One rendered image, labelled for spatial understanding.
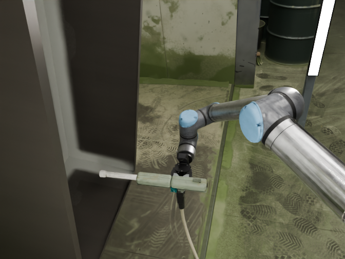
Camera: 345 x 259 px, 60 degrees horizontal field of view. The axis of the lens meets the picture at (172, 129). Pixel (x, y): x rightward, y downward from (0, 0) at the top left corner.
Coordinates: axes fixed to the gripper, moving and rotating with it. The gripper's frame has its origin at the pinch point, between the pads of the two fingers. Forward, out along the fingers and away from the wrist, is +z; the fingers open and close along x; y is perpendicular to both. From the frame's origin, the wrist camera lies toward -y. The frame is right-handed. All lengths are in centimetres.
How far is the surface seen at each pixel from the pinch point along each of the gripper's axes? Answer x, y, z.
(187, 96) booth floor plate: 18, 58, -143
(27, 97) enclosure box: 14, -80, 42
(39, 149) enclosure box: 16, -68, 43
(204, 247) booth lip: -11.5, 46.2, 3.5
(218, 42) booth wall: -7, 18, -170
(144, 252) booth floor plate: 19, 47, 10
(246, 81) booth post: -35, 54, -165
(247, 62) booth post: -34, 35, -167
